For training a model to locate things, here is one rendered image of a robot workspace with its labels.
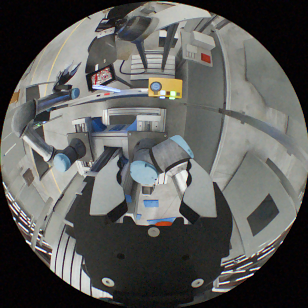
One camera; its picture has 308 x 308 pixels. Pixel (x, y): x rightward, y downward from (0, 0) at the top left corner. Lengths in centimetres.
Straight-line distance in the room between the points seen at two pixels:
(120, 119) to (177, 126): 84
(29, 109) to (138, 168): 55
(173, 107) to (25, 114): 163
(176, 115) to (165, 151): 128
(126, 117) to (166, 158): 113
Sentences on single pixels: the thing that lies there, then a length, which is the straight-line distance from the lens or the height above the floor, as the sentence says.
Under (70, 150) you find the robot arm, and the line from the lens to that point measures 69.
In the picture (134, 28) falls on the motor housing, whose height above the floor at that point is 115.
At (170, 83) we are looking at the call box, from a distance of 53.
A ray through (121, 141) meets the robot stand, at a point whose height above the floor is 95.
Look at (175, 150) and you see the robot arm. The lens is 38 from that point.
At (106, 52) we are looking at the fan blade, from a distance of 53.
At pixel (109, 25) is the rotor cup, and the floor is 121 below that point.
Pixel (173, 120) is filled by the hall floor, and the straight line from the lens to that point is 164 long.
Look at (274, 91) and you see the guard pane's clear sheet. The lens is 55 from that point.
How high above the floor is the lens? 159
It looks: 61 degrees down
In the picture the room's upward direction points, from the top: 179 degrees counter-clockwise
